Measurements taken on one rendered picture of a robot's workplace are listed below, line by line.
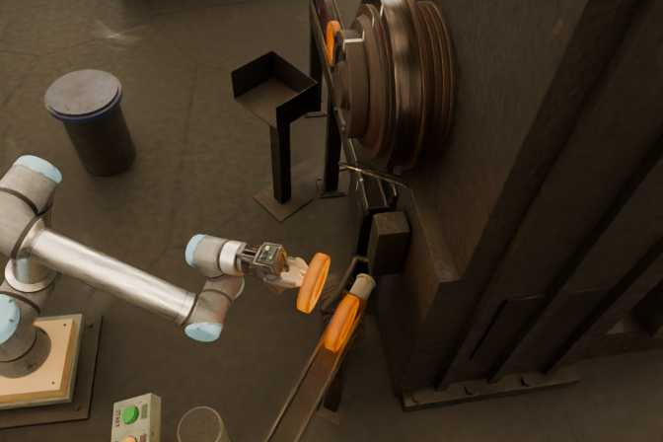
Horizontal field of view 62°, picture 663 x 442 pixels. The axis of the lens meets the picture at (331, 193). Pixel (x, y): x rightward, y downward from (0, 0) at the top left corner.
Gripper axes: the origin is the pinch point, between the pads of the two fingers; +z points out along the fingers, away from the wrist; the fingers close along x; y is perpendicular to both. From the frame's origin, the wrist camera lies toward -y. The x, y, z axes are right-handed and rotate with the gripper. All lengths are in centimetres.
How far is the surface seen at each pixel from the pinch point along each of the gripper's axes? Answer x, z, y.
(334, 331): -7.4, 6.6, -10.5
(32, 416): -45, -106, -56
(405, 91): 31, 19, 37
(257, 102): 77, -60, -8
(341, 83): 38, 0, 33
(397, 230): 25.8, 13.3, -8.1
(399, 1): 51, 14, 48
